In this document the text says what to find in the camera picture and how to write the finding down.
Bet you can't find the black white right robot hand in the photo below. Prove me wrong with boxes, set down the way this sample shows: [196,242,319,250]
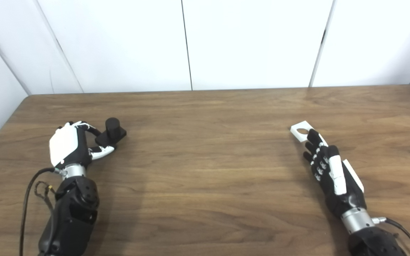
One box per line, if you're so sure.
[303,129,367,218]

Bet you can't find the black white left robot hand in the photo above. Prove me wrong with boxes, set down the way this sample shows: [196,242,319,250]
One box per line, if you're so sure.
[49,121,116,167]

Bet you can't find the black peg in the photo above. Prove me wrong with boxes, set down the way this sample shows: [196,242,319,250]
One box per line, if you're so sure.
[95,118,127,146]

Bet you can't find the white square piece with hole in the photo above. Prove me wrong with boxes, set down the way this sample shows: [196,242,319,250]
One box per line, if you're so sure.
[290,121,315,143]

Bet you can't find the thin wire on left arm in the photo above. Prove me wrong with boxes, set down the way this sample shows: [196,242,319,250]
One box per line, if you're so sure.
[35,181,56,212]

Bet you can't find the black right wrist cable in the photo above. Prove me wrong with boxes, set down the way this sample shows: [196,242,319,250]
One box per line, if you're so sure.
[372,217,410,256]

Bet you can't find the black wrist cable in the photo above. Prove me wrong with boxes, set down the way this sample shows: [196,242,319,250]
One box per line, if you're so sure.
[372,217,410,256]
[19,167,63,256]

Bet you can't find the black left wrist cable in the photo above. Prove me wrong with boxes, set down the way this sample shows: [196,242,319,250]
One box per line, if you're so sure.
[19,167,63,256]

